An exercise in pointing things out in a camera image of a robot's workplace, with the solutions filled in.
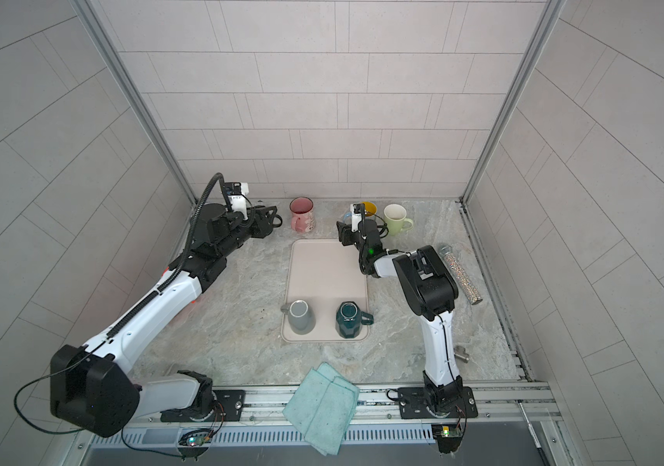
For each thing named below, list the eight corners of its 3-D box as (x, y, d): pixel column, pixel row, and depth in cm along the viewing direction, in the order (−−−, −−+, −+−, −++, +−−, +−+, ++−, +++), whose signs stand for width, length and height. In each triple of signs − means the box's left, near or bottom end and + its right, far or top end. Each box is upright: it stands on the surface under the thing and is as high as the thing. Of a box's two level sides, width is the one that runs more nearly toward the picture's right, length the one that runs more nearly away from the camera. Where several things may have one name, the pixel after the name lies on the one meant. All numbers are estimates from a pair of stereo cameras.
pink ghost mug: (291, 238, 106) (287, 220, 98) (295, 215, 113) (291, 196, 105) (313, 239, 106) (311, 220, 98) (316, 215, 113) (313, 196, 105)
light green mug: (383, 236, 107) (386, 220, 100) (381, 221, 112) (384, 204, 105) (407, 236, 107) (412, 220, 100) (405, 221, 112) (409, 204, 105)
